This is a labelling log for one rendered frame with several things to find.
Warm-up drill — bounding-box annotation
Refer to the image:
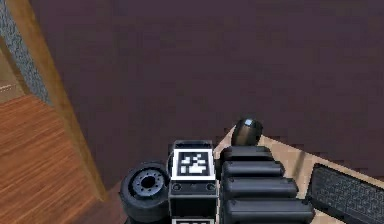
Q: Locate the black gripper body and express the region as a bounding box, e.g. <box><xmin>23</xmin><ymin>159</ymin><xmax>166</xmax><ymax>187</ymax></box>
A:
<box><xmin>118</xmin><ymin>161</ymin><xmax>172</xmax><ymax>224</ymax></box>

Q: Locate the black computer mouse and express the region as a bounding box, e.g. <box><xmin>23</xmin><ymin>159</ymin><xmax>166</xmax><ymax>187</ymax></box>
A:
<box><xmin>231</xmin><ymin>115</ymin><xmax>264</xmax><ymax>148</ymax></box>

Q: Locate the black keyboard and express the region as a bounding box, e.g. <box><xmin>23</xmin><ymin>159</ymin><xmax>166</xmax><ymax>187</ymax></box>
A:
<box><xmin>304</xmin><ymin>162</ymin><xmax>384</xmax><ymax>224</ymax></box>

